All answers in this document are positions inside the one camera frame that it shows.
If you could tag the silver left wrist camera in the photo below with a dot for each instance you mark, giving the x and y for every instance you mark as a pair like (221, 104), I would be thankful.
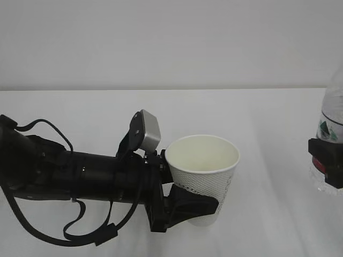
(144, 132)

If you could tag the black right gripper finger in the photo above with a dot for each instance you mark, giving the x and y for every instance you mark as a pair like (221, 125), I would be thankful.
(327, 159)

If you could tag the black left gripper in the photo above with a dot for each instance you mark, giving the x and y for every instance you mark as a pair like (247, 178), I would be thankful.
(151, 172)

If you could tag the clear water bottle red label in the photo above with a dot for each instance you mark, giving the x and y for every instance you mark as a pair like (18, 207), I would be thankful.
(329, 127)

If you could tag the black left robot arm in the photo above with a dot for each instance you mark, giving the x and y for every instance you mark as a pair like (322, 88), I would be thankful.
(35, 168)

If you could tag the white paper cup green logo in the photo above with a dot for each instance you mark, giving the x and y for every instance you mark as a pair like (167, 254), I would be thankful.
(203, 164)

